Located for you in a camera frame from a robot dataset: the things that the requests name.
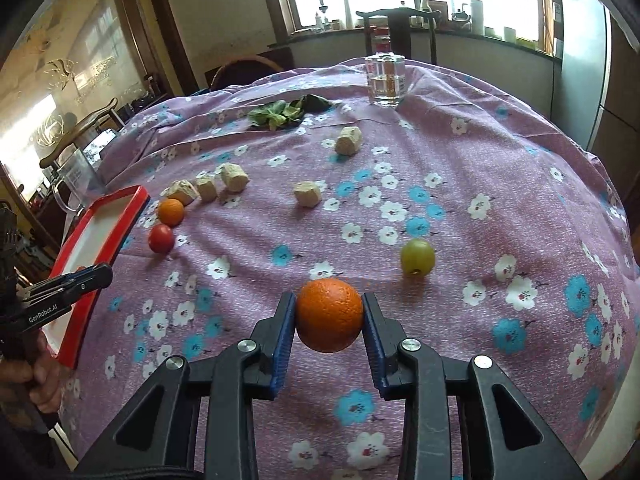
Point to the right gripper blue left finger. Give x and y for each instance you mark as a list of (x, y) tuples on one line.
[(283, 328)]

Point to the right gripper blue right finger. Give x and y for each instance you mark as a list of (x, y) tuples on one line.
[(374, 336)]

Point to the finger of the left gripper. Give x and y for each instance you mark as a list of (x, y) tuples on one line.
[(68, 288)]

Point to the large orange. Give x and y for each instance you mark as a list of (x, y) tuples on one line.
[(328, 315)]

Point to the green plum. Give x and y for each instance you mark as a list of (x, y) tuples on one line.
[(417, 257)]

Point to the small red tomato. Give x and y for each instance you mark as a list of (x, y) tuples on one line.
[(161, 239)]

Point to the beige corn piece long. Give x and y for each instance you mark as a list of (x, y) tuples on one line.
[(234, 177)]

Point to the person's left hand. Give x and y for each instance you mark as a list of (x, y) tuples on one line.
[(45, 374)]

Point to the red rimmed white tray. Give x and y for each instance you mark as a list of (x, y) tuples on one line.
[(97, 238)]

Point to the curved back wooden chair left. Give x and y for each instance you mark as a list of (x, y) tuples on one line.
[(86, 123)]

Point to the purple floral tablecloth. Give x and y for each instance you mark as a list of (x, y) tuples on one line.
[(533, 266)]

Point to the green leafy vegetable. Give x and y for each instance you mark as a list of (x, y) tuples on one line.
[(283, 114)]

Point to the glass liquor bottle red cap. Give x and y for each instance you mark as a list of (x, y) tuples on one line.
[(386, 71)]

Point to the round back wooden chair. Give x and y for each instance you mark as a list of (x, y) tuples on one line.
[(243, 70)]

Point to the dark wooden chair far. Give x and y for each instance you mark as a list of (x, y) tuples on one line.
[(398, 22)]

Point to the silver refrigerator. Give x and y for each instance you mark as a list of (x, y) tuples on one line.
[(583, 77)]

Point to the teapot on windowsill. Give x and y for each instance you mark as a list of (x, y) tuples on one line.
[(461, 20)]

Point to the white paper roll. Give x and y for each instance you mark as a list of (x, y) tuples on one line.
[(477, 17)]

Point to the spray bottle on windowsill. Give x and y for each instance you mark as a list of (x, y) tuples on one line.
[(424, 5)]

